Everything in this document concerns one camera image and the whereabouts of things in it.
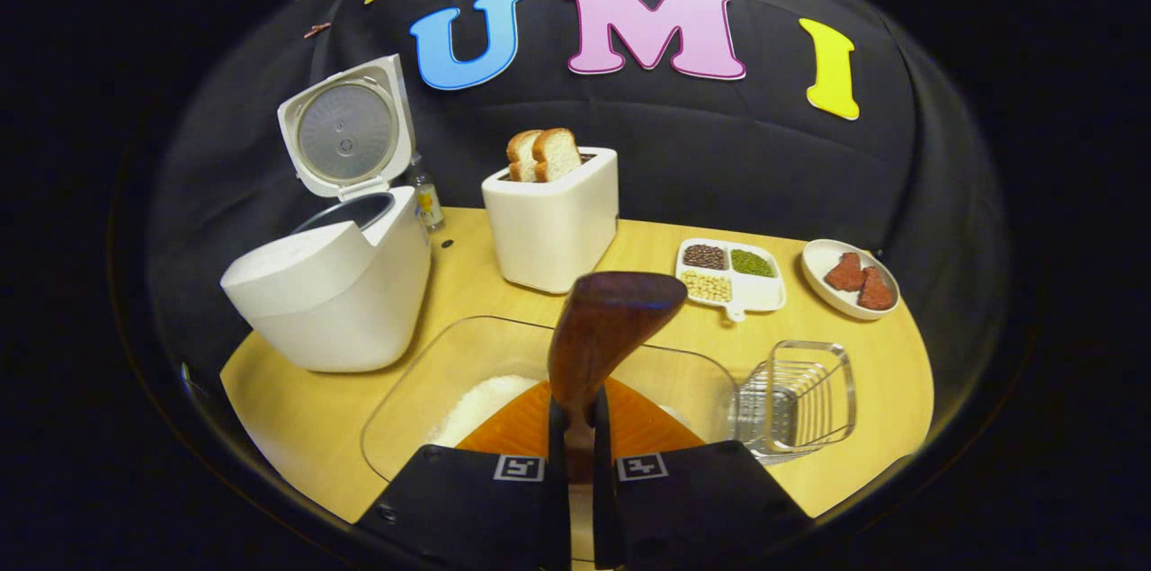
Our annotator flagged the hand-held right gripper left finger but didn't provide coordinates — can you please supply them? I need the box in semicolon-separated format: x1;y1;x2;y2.
355;378;572;571

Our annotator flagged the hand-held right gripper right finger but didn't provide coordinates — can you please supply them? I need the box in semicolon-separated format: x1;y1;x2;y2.
589;378;815;571

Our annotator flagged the metal wire chopstick holder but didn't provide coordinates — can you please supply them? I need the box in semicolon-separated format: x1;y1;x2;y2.
733;340;857;464

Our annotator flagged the brown wooden spoon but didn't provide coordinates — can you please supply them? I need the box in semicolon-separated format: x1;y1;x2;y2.
547;272;689;482

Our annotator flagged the white rice cooker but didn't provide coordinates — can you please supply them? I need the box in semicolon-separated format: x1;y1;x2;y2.
220;54;433;374

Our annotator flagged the clear glass container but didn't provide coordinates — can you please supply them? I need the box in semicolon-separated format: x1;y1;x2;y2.
360;315;740;486

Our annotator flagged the white divided grain dish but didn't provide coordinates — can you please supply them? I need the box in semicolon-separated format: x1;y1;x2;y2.
674;237;788;322

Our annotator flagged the white round plate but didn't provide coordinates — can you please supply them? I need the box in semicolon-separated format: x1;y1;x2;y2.
800;238;900;322

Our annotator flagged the red meat slice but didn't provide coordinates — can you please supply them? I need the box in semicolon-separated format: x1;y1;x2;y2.
824;252;866;293
856;265;897;312

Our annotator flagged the white toaster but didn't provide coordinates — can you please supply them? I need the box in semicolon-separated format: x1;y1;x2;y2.
481;147;620;295

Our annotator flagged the small glass bottle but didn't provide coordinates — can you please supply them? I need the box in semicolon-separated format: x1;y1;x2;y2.
406;153;445;233

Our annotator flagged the black backdrop cloth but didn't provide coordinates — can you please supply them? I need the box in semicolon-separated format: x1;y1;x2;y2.
144;0;1013;392

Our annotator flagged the toasted bread slice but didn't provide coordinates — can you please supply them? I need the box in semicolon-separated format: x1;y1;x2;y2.
532;128;584;183
505;129;543;183

